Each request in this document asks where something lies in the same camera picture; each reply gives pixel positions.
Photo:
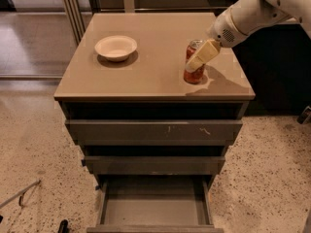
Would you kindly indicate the grey drawer cabinet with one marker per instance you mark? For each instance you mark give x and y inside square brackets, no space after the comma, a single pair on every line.
[149,84]

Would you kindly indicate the metal rod on floor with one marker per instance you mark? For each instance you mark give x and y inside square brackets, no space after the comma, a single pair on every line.
[19,195]

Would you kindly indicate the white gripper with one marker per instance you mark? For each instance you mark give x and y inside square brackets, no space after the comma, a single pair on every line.
[223,32]

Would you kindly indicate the grey middle drawer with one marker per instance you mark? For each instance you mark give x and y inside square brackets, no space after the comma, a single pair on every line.
[154,165]

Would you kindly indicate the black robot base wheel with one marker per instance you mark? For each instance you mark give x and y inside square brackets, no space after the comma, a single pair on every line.
[305,115]

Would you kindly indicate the grey top drawer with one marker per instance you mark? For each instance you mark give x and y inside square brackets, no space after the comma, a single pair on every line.
[215,132]

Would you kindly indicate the open grey bottom drawer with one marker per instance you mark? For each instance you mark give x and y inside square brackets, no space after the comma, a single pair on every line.
[154,205]

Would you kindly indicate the black object on floor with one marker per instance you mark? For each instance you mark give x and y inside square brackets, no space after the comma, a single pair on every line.
[63,227]

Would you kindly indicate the red coke can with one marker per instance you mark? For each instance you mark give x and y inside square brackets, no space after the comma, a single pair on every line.
[196,76]

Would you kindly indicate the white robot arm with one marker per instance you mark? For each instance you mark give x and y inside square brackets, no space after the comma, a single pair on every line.
[265,13]

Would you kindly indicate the white paper bowl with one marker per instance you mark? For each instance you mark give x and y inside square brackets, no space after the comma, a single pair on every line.
[116,48]

